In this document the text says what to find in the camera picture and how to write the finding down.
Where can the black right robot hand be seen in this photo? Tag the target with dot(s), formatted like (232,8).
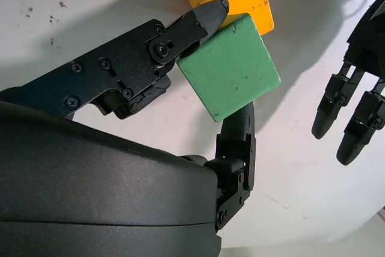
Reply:
(90,184)

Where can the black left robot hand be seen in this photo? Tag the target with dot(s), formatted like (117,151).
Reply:
(365,46)

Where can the green wooden block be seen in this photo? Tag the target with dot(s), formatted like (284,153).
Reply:
(228,67)

